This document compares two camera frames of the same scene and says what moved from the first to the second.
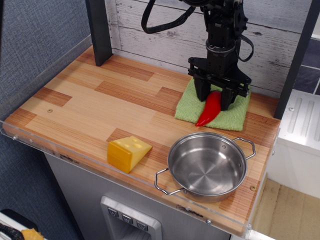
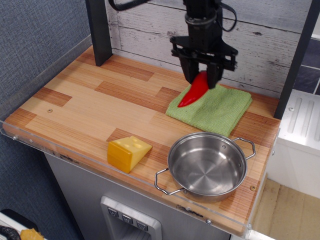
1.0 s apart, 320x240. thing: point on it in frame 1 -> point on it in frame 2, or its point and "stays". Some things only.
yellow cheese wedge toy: x=123 y=153 stays
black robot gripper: x=220 y=67 -> x=205 y=42
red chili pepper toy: x=212 y=107 -> x=199 y=88
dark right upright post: x=298 y=58 stays
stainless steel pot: x=210 y=167 stays
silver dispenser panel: x=122 y=222 stays
